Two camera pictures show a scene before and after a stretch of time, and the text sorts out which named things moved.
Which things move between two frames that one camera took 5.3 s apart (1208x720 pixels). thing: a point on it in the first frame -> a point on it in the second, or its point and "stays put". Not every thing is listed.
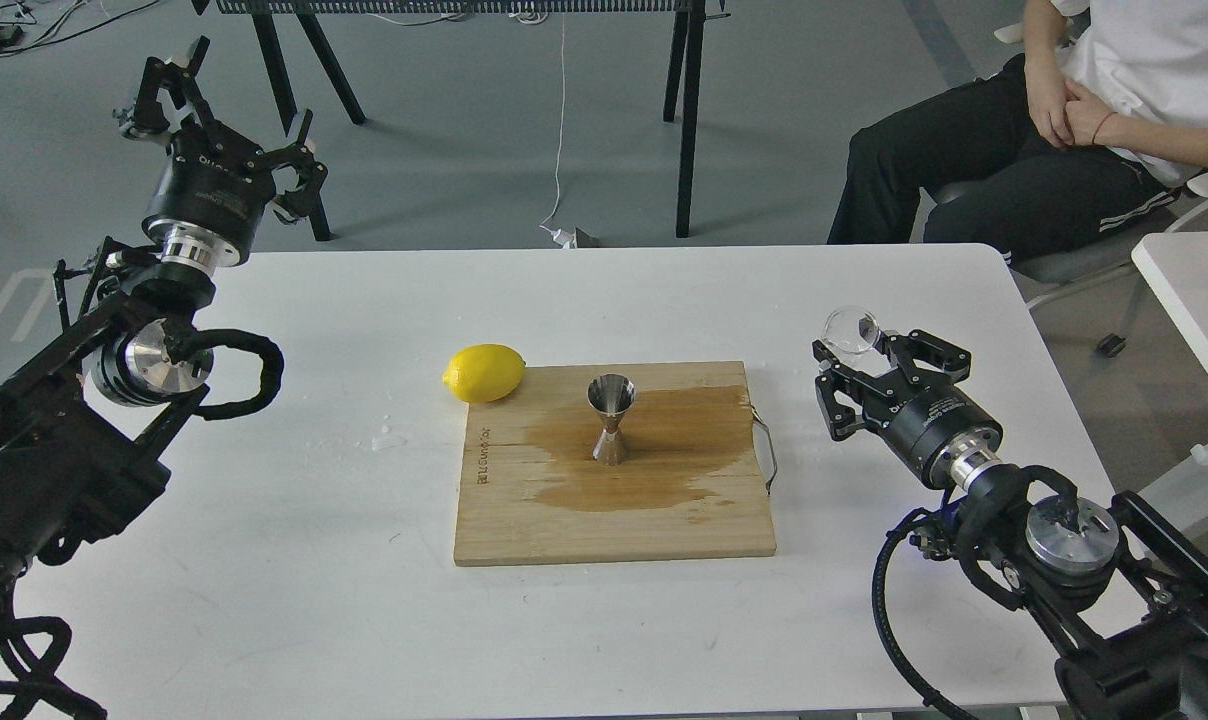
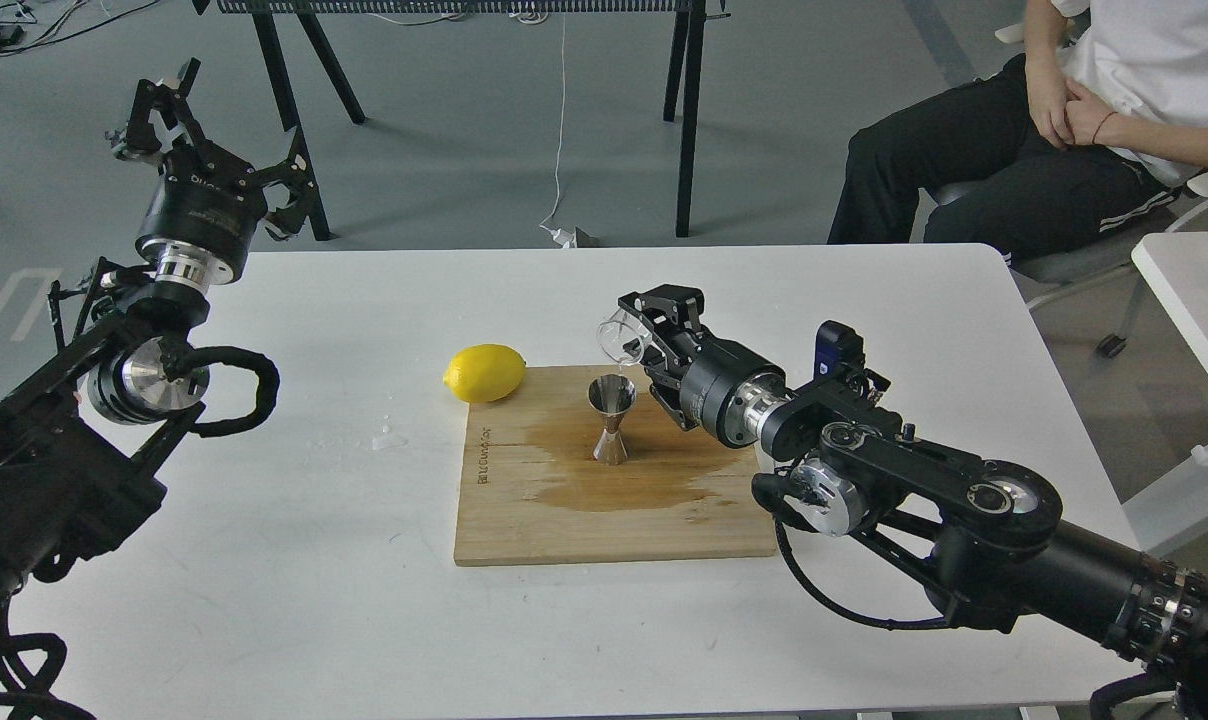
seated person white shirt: [1107, 108] stays put
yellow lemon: [484, 373] stays put
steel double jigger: [611, 395] stays put
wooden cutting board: [692, 486] stays put
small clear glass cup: [850, 329] -> [624, 336]
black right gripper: [944, 431] -> [727, 388]
